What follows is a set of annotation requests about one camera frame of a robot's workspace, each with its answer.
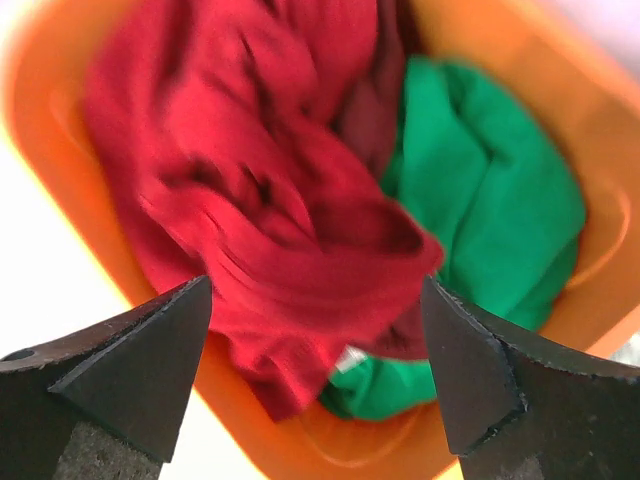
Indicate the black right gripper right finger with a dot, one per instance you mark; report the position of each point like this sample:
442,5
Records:
518,406

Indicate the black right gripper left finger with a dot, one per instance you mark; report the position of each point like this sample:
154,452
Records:
107,401

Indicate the bright red t shirt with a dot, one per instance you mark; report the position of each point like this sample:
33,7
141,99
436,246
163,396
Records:
214,123

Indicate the green t shirt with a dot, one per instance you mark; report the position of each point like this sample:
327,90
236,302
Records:
474,168

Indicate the dark maroon t shirt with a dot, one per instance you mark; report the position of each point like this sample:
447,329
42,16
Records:
368,121

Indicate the orange plastic laundry basket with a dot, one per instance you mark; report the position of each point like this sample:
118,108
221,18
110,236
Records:
66,265

